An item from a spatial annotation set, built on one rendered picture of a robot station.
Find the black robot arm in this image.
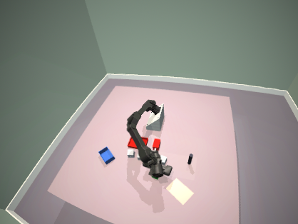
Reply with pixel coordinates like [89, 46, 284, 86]
[126, 99, 164, 178]

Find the red tray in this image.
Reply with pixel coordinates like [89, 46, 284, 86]
[128, 137, 148, 149]

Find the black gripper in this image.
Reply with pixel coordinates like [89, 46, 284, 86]
[142, 163, 173, 176]

